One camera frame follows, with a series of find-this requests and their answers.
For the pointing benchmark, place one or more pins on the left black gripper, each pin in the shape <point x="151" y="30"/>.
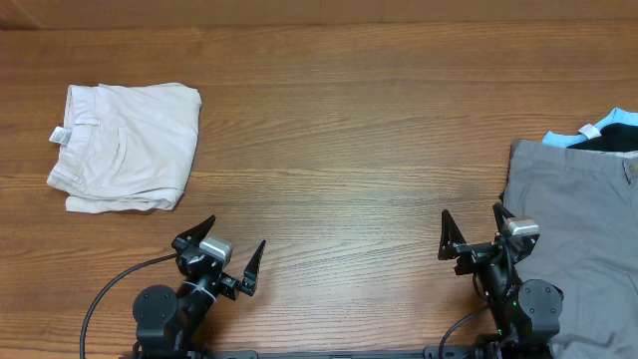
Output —
<point x="231" y="285"/>

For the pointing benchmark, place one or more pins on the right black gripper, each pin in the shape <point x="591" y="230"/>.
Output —
<point x="474" y="253"/>

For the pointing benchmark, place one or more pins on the grey shorts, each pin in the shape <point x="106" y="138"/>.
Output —
<point x="585" y="204"/>

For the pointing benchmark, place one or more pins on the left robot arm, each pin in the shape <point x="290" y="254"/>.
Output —
<point x="167" y="320"/>

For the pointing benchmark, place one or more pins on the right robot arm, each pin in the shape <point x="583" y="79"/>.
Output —
<point x="525" y="312"/>

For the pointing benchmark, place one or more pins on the folded beige shorts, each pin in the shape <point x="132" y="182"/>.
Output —
<point x="126" y="148"/>

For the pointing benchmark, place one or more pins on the black shirt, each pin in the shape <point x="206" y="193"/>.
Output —
<point x="618" y="138"/>

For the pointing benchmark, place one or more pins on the light blue shirt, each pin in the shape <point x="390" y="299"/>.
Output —
<point x="591" y="131"/>

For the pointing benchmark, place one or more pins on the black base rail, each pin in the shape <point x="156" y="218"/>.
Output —
<point x="339" y="354"/>

